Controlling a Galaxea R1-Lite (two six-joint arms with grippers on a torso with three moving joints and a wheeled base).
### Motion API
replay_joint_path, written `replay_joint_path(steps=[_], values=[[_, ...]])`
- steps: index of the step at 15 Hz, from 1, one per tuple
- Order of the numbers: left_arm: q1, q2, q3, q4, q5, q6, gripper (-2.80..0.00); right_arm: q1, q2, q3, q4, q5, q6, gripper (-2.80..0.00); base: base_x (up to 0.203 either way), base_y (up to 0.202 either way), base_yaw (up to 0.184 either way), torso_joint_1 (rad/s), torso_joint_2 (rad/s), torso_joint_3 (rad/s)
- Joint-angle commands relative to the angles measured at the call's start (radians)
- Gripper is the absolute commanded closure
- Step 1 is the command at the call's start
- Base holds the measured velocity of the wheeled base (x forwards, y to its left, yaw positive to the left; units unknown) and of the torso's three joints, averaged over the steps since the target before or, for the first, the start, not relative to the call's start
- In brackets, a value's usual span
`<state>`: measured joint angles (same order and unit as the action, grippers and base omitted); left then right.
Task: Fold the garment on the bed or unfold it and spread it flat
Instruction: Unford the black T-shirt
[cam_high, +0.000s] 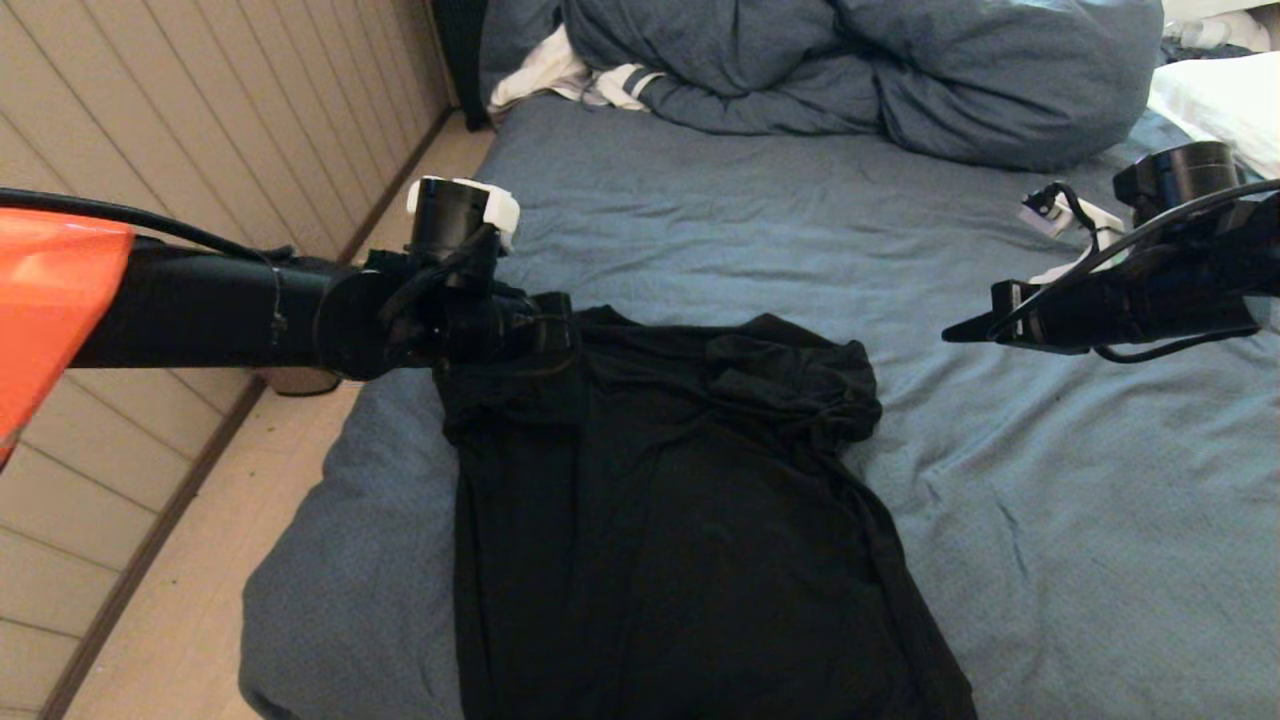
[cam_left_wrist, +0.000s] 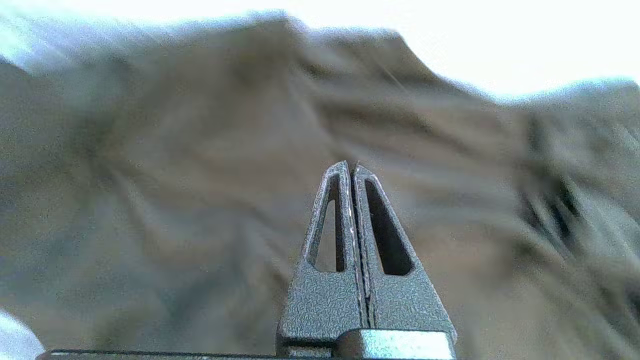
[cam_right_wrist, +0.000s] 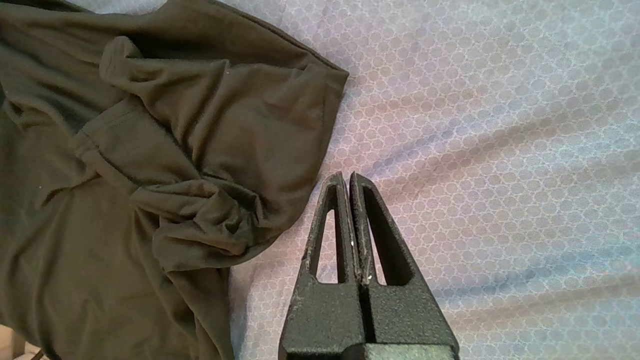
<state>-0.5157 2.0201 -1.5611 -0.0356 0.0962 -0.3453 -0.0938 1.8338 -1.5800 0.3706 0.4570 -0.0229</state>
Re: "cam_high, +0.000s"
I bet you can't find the black bedside furniture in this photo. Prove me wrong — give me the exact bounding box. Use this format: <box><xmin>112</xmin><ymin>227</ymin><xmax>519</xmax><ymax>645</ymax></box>
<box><xmin>432</xmin><ymin>0</ymin><xmax>493</xmax><ymax>133</ymax></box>

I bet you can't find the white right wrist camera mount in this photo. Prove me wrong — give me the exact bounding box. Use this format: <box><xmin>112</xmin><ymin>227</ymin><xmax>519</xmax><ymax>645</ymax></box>
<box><xmin>1018</xmin><ymin>182</ymin><xmax>1129</xmax><ymax>286</ymax></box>

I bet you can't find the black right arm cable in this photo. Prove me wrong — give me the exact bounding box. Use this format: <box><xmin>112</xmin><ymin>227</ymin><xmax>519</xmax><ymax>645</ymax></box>
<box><xmin>985</xmin><ymin>178</ymin><xmax>1280</xmax><ymax>365</ymax></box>

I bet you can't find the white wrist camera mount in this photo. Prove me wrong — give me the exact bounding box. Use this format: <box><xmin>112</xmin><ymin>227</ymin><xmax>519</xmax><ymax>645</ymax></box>
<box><xmin>405</xmin><ymin>176</ymin><xmax>522</xmax><ymax>251</ymax></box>
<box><xmin>1018</xmin><ymin>182</ymin><xmax>1129</xmax><ymax>286</ymax></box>

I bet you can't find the blue bed sheet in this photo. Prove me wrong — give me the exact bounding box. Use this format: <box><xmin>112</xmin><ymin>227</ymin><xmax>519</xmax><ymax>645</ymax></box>
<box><xmin>238</xmin><ymin>92</ymin><xmax>1280</xmax><ymax>720</ymax></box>

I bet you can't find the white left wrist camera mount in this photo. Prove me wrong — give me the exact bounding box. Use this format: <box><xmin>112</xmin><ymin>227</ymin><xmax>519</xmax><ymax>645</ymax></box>
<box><xmin>405</xmin><ymin>176</ymin><xmax>522</xmax><ymax>251</ymax></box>

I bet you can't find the black moon print T-shirt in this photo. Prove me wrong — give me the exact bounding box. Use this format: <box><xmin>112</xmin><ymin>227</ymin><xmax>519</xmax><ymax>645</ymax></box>
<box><xmin>432</xmin><ymin>292</ymin><xmax>979</xmax><ymax>720</ymax></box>

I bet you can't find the white crumpled bedding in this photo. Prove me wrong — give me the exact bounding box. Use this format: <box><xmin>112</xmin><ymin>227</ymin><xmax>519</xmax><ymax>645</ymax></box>
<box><xmin>1162</xmin><ymin>0</ymin><xmax>1280</xmax><ymax>56</ymax></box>

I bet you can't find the brown trash bin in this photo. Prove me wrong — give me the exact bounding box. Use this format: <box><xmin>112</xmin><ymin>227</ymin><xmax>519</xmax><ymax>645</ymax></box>
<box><xmin>255</xmin><ymin>368</ymin><xmax>343</xmax><ymax>397</ymax></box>

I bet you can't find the white garment with blue stripes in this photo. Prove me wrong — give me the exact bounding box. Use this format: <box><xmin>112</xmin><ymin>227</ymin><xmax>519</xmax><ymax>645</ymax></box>
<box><xmin>488</xmin><ymin>25</ymin><xmax>666</xmax><ymax>113</ymax></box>

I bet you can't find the crumpled blue duvet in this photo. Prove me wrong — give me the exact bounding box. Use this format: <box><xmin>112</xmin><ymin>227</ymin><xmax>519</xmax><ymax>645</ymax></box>
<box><xmin>480</xmin><ymin>0</ymin><xmax>1166</xmax><ymax>171</ymax></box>

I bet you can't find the white pillow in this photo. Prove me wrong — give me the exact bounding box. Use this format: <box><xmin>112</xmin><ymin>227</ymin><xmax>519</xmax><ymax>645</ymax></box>
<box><xmin>1150</xmin><ymin>52</ymin><xmax>1280</xmax><ymax>181</ymax></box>

